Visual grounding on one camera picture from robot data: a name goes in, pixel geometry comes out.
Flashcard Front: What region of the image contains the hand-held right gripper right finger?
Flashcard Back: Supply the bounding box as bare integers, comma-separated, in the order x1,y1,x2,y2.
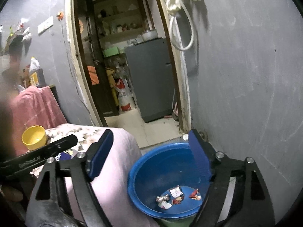
189,130,276,227

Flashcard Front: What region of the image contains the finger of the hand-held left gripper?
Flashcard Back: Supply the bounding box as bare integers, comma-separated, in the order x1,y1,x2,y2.
0,134,78,178

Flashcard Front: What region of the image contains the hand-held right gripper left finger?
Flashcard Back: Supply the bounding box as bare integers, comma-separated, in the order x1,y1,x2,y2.
26,130,113,227

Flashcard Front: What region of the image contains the blue white snack wrapper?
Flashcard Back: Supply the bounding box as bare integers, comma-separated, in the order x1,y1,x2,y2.
57,152,73,162

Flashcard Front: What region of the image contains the blue plastic bucket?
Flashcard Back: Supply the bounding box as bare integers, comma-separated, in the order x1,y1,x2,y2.
127,142,213,219

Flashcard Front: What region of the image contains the silver foil wrapper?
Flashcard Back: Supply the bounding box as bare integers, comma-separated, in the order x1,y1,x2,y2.
155,193,171,204

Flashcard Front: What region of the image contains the person's left hand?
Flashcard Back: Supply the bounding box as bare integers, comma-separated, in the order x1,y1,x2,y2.
0,185,23,203

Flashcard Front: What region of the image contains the yellow bowl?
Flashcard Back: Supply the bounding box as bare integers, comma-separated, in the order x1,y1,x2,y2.
22,125,48,151

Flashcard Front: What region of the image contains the pink floral blanket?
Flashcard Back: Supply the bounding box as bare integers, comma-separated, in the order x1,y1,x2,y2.
26,123,154,227

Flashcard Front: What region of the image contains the pink plaid cloth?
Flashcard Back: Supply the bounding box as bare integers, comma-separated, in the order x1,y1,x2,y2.
9,85,68,154

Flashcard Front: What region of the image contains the white red rice sack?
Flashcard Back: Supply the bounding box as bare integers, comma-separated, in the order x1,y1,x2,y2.
115,78,133,112

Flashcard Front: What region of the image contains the yellow bag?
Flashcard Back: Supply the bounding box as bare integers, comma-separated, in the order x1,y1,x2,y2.
106,68,119,106

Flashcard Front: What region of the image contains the cooking oil jug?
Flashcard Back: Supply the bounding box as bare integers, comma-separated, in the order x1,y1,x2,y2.
28,57,46,87

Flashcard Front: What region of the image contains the orange door sticker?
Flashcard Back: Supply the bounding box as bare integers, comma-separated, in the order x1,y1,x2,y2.
87,66,98,85

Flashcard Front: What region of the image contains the grey refrigerator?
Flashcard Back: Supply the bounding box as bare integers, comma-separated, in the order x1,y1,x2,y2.
125,38,176,123

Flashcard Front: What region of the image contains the dark wooden door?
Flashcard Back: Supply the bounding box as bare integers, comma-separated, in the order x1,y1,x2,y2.
77,0,119,123

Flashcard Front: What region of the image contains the green box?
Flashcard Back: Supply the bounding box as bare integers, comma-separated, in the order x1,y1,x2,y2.
103,47,119,58

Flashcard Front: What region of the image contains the crumpled white plastic bag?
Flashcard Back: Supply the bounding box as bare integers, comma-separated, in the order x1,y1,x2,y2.
21,26,33,43

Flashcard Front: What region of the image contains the small white pot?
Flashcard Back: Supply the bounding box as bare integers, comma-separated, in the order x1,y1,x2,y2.
141,29,158,41

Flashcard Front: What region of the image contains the wooden shelf unit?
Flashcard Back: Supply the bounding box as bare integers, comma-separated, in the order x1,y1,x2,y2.
93,0,152,43

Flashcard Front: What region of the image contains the wooden door frame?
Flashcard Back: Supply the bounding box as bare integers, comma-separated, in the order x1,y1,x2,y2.
64,0,192,135

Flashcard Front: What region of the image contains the white hose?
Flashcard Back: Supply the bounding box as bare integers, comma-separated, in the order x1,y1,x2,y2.
169,0,195,51

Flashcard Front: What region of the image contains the white switch panel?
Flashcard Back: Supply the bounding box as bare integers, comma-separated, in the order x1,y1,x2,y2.
37,16,54,35

